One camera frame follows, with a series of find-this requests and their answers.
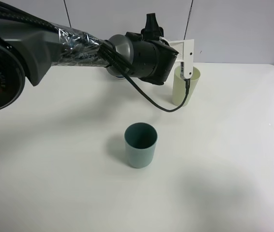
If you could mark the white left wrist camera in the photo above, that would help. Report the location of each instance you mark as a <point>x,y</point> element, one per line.
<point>185,55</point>

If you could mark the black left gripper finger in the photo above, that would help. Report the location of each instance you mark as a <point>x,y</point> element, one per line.
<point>152,31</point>

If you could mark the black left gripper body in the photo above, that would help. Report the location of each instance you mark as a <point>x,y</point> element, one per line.
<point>160,64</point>

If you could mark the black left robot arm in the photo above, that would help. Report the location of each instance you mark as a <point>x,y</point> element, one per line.
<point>30,46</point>

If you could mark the blue sleeved paper cup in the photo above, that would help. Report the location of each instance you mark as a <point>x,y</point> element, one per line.
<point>120,77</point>

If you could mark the short teal cup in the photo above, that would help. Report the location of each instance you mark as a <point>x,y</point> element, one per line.
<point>140,143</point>

